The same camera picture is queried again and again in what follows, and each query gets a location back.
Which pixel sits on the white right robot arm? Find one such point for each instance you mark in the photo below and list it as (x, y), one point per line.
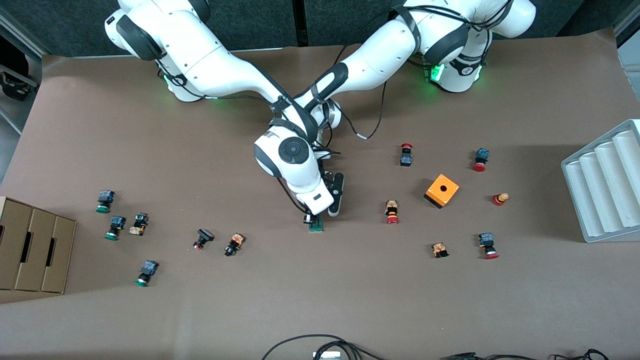
(210, 65)

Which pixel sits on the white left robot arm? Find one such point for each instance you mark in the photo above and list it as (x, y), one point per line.
(380, 60)

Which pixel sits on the red button orange contact block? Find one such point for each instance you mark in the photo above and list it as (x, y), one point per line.
(392, 212)

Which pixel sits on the red mushroom push button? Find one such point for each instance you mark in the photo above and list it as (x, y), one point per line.
(487, 244)
(481, 159)
(406, 159)

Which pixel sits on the black square push button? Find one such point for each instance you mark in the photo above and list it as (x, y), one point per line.
(203, 237)

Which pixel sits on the grey USB hub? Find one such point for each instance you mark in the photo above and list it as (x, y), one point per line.
(326, 355)

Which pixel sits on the black beige contact block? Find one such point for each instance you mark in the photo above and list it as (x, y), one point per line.
(139, 224)

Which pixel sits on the green mushroom push button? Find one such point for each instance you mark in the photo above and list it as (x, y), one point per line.
(105, 199)
(146, 271)
(115, 226)

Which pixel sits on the red yellow button head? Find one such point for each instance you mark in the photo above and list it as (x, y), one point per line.
(500, 199)

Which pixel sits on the brown cardboard box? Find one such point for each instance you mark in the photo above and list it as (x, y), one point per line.
(35, 250)

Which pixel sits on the grey ridged plastic tray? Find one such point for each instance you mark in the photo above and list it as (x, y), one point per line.
(605, 185)

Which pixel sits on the black table clamp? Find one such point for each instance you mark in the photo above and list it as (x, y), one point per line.
(15, 82)

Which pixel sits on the grey metal rack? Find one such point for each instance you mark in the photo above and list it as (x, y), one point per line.
(627, 45)

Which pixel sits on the black orange selector switch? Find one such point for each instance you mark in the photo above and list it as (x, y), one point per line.
(234, 244)

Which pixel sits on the orange button enclosure box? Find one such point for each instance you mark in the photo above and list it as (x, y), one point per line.
(441, 191)

